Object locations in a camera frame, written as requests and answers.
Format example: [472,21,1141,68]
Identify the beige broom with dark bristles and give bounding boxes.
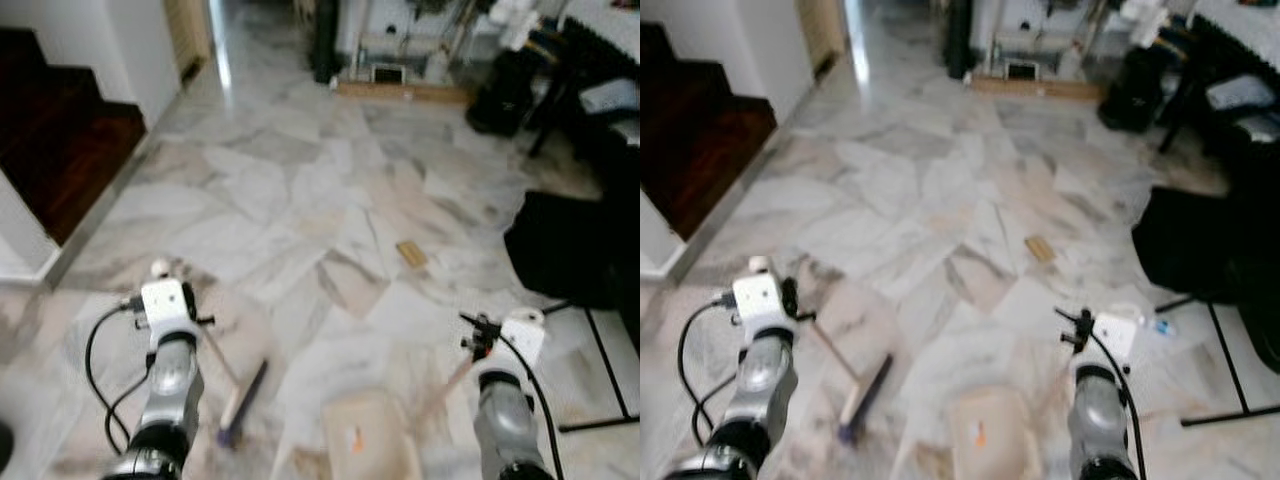
[748,254,894,446]
[150,258,269,448]

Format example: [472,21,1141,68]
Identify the beige long-handled dustpan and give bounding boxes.
[948,304,1143,480]
[322,306,547,480]

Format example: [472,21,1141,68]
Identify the large black bag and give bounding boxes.
[503,189,641,312]
[1131,185,1280,376]

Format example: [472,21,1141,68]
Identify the black metal stand legs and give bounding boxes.
[540,300,641,434]
[1155,295,1280,429]

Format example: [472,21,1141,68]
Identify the dark wooden stairs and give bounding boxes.
[640,22,778,242]
[0,28,148,247]

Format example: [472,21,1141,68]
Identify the black table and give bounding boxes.
[528,20,641,193]
[1160,15,1280,193]

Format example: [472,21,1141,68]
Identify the long wooden plank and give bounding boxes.
[970,75,1101,102]
[335,80,471,106]

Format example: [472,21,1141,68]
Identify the beige louvered door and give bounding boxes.
[797,0,849,77]
[165,0,213,82]

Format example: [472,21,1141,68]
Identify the grey flat pad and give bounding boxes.
[580,79,641,117]

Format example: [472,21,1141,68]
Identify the tall black cylinder bag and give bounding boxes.
[945,0,977,81]
[310,0,342,85]

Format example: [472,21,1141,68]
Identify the white hanging cloth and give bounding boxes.
[488,0,547,52]
[1120,0,1172,47]

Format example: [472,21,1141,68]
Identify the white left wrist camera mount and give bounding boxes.
[732,273,791,331]
[140,279,199,337]

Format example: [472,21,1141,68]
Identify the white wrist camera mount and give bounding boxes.
[732,273,791,331]
[140,279,199,337]
[498,310,547,367]
[1092,313,1142,363]

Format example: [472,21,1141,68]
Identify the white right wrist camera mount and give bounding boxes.
[498,310,547,367]
[1092,313,1142,363]

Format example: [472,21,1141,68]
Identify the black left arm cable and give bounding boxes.
[677,291,747,449]
[84,296,153,457]

